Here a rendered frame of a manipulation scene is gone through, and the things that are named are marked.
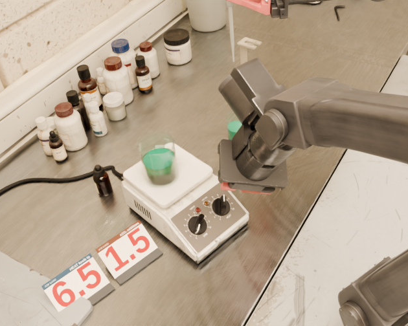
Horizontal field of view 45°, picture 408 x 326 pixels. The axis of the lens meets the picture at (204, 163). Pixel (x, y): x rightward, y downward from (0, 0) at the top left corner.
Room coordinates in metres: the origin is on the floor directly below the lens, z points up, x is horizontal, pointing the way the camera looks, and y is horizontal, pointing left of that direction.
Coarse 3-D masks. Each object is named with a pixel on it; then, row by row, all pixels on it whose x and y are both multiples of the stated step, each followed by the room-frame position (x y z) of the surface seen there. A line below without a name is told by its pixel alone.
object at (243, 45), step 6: (240, 42) 1.00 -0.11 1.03; (246, 42) 1.00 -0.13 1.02; (252, 42) 0.99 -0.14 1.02; (258, 42) 0.99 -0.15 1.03; (240, 48) 1.00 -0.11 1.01; (246, 48) 1.00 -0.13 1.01; (252, 48) 0.97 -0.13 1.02; (240, 54) 1.00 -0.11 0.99; (246, 54) 1.00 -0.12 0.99; (240, 60) 1.00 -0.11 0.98; (246, 60) 1.00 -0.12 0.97
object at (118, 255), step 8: (128, 232) 0.56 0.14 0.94; (136, 232) 0.56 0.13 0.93; (144, 232) 0.56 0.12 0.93; (120, 240) 0.54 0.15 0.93; (128, 240) 0.54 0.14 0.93; (136, 240) 0.55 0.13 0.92; (144, 240) 0.55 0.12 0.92; (112, 248) 0.53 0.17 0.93; (120, 248) 0.53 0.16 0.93; (128, 248) 0.53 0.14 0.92; (136, 248) 0.53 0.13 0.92; (144, 248) 0.54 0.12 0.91; (104, 256) 0.52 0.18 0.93; (112, 256) 0.52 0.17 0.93; (120, 256) 0.52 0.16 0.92; (128, 256) 0.52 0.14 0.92; (136, 256) 0.52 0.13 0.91; (112, 264) 0.51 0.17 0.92; (120, 264) 0.51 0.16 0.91; (128, 264) 0.51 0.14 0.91
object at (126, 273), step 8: (152, 240) 0.55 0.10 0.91; (152, 248) 0.54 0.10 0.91; (144, 256) 0.53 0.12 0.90; (152, 256) 0.52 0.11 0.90; (136, 264) 0.51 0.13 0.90; (144, 264) 0.51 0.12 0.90; (112, 272) 0.50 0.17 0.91; (120, 272) 0.50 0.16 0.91; (128, 272) 0.50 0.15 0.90; (136, 272) 0.50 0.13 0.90; (120, 280) 0.48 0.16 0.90
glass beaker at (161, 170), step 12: (156, 132) 0.66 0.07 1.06; (168, 132) 0.65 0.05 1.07; (144, 144) 0.65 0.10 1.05; (156, 144) 0.66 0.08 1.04; (168, 144) 0.65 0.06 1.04; (144, 156) 0.61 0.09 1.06; (156, 156) 0.60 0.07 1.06; (168, 156) 0.61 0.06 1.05; (144, 168) 0.61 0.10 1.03; (156, 168) 0.60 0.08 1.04; (168, 168) 0.60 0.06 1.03; (156, 180) 0.60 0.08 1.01; (168, 180) 0.60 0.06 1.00
